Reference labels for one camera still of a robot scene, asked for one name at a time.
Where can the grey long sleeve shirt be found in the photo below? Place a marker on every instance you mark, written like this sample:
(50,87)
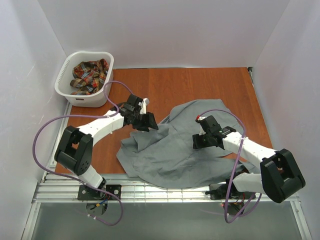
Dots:
(166,158)

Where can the white plastic laundry basket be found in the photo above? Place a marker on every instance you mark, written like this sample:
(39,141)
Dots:
(62,82)

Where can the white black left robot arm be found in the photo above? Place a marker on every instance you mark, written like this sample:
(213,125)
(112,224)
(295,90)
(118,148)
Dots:
(75,148)

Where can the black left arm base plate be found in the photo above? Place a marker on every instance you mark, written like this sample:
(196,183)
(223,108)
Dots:
(86,193)

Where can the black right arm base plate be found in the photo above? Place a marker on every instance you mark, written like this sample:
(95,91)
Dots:
(218,191)

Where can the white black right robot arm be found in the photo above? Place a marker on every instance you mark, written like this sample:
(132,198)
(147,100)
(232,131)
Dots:
(279,175)

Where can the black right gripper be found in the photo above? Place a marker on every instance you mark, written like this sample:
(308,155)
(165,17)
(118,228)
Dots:
(203,139)

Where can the aluminium rail frame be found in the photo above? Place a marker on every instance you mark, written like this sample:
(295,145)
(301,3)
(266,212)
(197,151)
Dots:
(154,213)

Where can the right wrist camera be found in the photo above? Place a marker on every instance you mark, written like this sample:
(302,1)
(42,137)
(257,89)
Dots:
(198,121)

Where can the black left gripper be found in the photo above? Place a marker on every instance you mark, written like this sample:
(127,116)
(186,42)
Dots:
(145,120)

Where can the plaid long sleeve shirt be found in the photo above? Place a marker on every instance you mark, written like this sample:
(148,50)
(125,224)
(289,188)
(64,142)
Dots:
(89,77)

